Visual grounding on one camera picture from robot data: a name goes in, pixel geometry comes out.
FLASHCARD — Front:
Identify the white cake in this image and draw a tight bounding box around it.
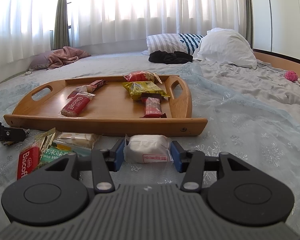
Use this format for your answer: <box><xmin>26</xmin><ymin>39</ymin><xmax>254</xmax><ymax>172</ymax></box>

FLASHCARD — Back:
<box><xmin>123</xmin><ymin>135</ymin><xmax>173</xmax><ymax>164</ymax></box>

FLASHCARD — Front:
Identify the gold tea sachet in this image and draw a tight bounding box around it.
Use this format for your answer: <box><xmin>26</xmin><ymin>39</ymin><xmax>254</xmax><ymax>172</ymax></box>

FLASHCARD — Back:
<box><xmin>33</xmin><ymin>128</ymin><xmax>56</xmax><ymax>155</ymax></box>

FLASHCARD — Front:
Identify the green peas snack packet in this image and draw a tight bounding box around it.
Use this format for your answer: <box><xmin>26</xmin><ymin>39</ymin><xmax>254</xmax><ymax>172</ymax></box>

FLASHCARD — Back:
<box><xmin>37</xmin><ymin>146</ymin><xmax>74</xmax><ymax>168</ymax></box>

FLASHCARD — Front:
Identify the red Biscoff biscuit packet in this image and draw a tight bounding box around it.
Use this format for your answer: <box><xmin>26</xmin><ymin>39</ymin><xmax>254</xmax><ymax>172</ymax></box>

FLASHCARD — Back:
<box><xmin>61</xmin><ymin>92</ymin><xmax>95</xmax><ymax>117</ymax></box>

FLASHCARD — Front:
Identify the red wafer bar wrapper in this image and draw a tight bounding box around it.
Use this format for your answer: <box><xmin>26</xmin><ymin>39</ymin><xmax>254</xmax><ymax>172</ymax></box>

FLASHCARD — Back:
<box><xmin>141</xmin><ymin>94</ymin><xmax>167</xmax><ymax>118</ymax></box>

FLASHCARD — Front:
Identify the brown almond chocolate packet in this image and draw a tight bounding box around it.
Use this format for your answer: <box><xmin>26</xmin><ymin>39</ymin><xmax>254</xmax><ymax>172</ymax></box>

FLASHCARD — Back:
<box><xmin>68</xmin><ymin>85</ymin><xmax>96</xmax><ymax>99</ymax></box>

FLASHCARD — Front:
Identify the yellow snack bag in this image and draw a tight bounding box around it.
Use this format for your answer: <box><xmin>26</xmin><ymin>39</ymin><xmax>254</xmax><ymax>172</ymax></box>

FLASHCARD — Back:
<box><xmin>122</xmin><ymin>81</ymin><xmax>170</xmax><ymax>101</ymax></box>

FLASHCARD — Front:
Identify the red puffy snack bag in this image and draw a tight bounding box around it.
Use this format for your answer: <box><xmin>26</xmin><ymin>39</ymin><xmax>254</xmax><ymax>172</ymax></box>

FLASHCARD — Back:
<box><xmin>123</xmin><ymin>70</ymin><xmax>162</xmax><ymax>83</ymax></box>

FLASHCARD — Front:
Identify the red chocolate bar wrapper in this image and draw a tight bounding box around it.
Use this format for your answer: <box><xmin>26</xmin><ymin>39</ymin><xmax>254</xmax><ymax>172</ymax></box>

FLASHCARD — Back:
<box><xmin>89</xmin><ymin>80</ymin><xmax>107</xmax><ymax>92</ymax></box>

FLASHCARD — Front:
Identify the clear nougat cracker packet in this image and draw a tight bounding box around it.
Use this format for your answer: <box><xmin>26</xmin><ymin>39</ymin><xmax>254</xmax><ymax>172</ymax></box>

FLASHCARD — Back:
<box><xmin>54</xmin><ymin>132</ymin><xmax>101</xmax><ymax>150</ymax></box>

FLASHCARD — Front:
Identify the light blue lace cloth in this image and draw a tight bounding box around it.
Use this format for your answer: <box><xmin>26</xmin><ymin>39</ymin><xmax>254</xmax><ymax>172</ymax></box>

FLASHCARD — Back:
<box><xmin>0</xmin><ymin>72</ymin><xmax>300</xmax><ymax>233</ymax></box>

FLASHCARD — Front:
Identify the wooden serving tray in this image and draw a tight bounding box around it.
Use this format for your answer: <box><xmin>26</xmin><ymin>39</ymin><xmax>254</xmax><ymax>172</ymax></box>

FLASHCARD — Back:
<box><xmin>4</xmin><ymin>75</ymin><xmax>207</xmax><ymax>137</ymax></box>

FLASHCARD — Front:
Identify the mauve pillow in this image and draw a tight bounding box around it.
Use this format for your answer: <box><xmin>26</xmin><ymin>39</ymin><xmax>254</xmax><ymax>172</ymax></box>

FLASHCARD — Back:
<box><xmin>27</xmin><ymin>50</ymin><xmax>55</xmax><ymax>72</ymax></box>

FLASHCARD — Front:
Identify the pink blanket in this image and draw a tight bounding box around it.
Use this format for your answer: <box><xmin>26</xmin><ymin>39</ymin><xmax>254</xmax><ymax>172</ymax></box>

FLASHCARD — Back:
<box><xmin>48</xmin><ymin>46</ymin><xmax>91</xmax><ymax>69</ymax></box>

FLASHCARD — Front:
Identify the black clothing pile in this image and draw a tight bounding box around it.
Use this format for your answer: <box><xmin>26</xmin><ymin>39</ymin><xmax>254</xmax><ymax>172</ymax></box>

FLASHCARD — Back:
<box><xmin>148</xmin><ymin>50</ymin><xmax>193</xmax><ymax>64</ymax></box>

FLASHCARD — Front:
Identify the grey green drape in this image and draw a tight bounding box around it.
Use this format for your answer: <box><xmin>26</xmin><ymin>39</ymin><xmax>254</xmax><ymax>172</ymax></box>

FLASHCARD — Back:
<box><xmin>53</xmin><ymin>0</ymin><xmax>70</xmax><ymax>50</ymax></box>

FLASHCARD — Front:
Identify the grey bed sheet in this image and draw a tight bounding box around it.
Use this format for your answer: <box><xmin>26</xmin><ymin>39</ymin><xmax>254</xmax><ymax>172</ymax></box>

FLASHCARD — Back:
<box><xmin>0</xmin><ymin>52</ymin><xmax>300</xmax><ymax>124</ymax></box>

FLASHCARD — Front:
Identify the navy striped pillow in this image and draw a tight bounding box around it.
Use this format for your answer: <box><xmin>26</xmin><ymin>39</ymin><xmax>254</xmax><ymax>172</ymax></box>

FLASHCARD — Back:
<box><xmin>178</xmin><ymin>33</ymin><xmax>203</xmax><ymax>55</ymax></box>

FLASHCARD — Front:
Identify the striped grey white pillow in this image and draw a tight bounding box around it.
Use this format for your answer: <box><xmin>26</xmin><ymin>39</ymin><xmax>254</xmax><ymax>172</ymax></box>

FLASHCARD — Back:
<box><xmin>143</xmin><ymin>34</ymin><xmax>188</xmax><ymax>55</ymax></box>

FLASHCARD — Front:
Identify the white sheer curtain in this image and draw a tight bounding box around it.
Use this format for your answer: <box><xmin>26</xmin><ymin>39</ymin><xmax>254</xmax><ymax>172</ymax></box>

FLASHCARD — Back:
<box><xmin>0</xmin><ymin>0</ymin><xmax>248</xmax><ymax>67</ymax></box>

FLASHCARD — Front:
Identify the pink yarn ball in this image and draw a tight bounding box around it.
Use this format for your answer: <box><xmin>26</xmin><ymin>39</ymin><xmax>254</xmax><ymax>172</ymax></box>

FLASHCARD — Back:
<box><xmin>284</xmin><ymin>70</ymin><xmax>299</xmax><ymax>82</ymax></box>

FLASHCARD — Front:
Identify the wooden bed frame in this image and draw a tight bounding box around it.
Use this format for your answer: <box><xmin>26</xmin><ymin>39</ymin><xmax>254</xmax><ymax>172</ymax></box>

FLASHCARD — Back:
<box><xmin>254</xmin><ymin>49</ymin><xmax>300</xmax><ymax>77</ymax></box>

